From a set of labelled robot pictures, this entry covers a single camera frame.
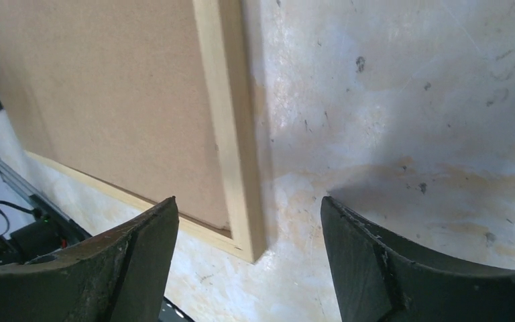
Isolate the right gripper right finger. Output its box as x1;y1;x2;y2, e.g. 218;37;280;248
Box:
321;197;515;321

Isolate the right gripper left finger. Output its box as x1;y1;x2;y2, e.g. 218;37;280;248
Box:
0;196;180;322

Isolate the brown backing board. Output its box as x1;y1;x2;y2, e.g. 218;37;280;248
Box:
0;1;229;229

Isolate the light wooden picture frame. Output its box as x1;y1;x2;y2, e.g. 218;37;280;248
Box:
27;1;266;262

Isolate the aluminium rail front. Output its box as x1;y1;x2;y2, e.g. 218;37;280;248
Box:
0;157;92;246

